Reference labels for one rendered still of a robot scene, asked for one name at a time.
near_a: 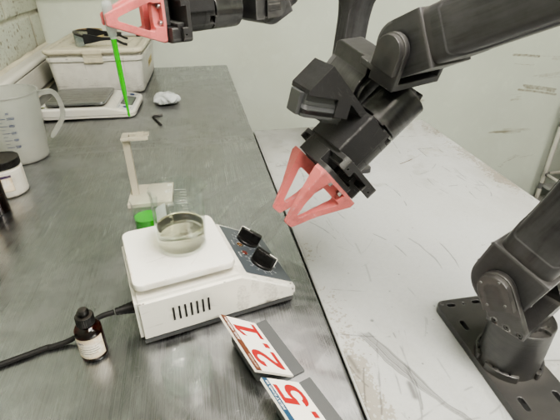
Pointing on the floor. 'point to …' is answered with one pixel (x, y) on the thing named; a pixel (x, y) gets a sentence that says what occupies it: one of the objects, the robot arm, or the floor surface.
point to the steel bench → (88, 272)
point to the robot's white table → (406, 270)
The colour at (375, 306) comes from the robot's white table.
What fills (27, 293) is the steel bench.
